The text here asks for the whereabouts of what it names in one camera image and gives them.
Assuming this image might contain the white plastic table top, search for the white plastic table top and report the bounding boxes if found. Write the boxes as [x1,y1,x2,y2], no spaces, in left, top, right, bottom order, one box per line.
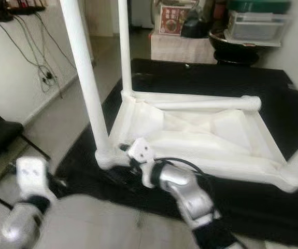
[94,89,298,193]

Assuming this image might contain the black tablecloth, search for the black tablecloth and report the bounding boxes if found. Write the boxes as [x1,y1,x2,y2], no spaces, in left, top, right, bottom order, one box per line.
[53,57,298,248]

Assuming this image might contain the beige patterned low table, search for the beige patterned low table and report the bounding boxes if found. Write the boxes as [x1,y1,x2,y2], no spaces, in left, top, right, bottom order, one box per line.
[150,31,214,64]

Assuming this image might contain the red printed box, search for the red printed box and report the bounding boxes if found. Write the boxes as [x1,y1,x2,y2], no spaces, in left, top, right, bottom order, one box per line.
[159,4,191,36]

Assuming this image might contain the black bag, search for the black bag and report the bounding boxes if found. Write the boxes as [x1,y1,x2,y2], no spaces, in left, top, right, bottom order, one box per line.
[185,6,215,39]

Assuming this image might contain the large black bowl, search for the large black bowl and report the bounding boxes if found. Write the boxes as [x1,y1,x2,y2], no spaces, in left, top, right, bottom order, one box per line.
[208,29,266,66]

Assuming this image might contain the clear box orange lid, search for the clear box orange lid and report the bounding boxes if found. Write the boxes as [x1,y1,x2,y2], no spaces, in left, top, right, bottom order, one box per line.
[157,0,202,38]

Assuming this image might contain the white plastic container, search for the white plastic container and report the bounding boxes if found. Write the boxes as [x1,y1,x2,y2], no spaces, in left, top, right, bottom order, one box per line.
[224,10,293,47]

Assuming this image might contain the green round lid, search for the green round lid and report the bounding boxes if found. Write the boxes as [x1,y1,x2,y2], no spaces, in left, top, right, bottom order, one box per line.
[228,0,293,13]

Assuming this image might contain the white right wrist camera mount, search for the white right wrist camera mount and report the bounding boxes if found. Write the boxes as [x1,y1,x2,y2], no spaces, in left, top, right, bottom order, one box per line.
[127,137,158,167]

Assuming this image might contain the black wall cable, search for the black wall cable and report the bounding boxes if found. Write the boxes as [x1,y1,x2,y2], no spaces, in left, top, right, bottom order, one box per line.
[0,15,67,99]

